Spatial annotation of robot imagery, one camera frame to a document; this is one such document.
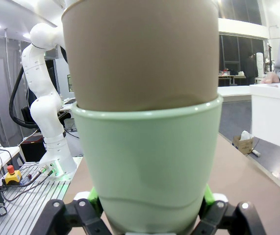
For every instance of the white crumpled paper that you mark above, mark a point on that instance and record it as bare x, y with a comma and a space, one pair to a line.
246, 135

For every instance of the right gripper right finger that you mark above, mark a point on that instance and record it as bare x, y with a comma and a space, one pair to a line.
223, 218

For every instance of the yellow red emergency stop button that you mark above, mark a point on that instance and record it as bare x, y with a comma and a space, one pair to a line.
13, 176

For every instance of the white power strip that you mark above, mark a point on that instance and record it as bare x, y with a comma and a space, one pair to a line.
256, 153

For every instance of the brown plastic cup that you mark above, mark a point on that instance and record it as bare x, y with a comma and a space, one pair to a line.
142, 61

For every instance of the black case with red top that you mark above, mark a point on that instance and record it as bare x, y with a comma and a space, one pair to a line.
32, 149

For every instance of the white work table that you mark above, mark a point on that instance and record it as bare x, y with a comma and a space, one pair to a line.
233, 91

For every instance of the aluminium base plate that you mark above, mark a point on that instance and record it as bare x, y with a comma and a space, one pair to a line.
32, 208

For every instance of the person in black clothes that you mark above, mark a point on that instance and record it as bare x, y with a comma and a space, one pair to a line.
250, 68

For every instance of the light green plastic cup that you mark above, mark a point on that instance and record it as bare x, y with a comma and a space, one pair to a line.
149, 159

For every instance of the cardboard box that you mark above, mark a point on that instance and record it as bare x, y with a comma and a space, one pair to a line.
244, 147

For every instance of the white plastic basket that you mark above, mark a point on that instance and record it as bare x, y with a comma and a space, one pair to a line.
274, 115

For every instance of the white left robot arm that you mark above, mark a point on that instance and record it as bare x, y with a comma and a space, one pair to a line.
46, 110

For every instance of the person's right hand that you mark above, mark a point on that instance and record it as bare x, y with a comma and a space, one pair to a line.
271, 78

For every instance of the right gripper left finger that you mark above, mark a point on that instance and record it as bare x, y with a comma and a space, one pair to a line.
81, 215

